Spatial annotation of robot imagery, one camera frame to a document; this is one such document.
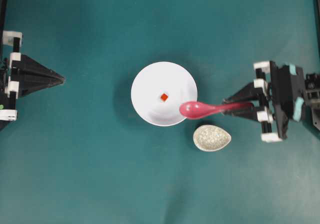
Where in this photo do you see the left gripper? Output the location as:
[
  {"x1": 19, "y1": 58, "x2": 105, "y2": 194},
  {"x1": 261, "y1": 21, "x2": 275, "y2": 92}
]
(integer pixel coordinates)
[{"x1": 0, "y1": 30, "x2": 65, "y2": 121}]

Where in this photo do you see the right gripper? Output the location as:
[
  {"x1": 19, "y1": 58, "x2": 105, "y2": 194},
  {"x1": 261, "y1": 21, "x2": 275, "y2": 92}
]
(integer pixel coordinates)
[{"x1": 222, "y1": 61, "x2": 307, "y2": 142}]

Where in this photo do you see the pink plastic spoon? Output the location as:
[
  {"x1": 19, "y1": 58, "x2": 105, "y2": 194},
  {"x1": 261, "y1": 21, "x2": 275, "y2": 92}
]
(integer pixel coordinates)
[{"x1": 179, "y1": 101, "x2": 254, "y2": 120}]

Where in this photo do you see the small red block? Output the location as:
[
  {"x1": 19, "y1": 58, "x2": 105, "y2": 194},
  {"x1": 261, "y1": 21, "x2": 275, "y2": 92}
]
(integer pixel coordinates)
[{"x1": 160, "y1": 93, "x2": 169, "y2": 102}]

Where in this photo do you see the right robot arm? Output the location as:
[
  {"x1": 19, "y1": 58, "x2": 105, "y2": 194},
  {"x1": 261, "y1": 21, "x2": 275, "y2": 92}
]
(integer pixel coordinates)
[{"x1": 223, "y1": 60, "x2": 320, "y2": 143}]

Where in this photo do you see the speckled ceramic spoon rest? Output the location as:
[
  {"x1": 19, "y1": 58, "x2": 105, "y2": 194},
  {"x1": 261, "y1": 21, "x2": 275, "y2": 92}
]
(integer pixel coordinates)
[{"x1": 193, "y1": 124, "x2": 232, "y2": 152}]

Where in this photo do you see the white round bowl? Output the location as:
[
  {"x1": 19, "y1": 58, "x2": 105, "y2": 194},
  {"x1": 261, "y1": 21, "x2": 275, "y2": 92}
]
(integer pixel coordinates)
[{"x1": 130, "y1": 61, "x2": 198, "y2": 127}]

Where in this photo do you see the black frame post left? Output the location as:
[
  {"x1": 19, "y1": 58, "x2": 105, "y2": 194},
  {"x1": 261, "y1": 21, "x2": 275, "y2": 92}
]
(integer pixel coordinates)
[{"x1": 0, "y1": 0, "x2": 8, "y2": 59}]

